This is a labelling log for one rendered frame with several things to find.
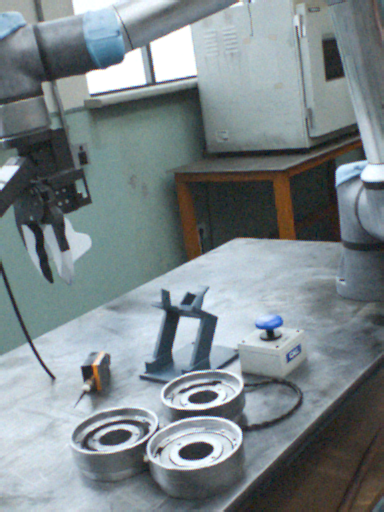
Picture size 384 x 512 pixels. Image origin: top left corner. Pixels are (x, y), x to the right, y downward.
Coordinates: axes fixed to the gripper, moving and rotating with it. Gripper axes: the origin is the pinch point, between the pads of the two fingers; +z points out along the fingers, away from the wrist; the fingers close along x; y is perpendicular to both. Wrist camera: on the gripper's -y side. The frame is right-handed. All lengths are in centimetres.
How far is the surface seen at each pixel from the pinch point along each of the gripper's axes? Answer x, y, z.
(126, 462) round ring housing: -24.3, -12.9, 15.7
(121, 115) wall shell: 151, 147, -9
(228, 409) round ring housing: -27.6, 0.8, 16.0
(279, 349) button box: -25.1, 15.0, 15.1
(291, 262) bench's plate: 6, 59, 20
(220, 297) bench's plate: 6.2, 37.2, 18.9
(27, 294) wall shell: 148, 78, 45
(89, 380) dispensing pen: -3.6, -1.6, 14.9
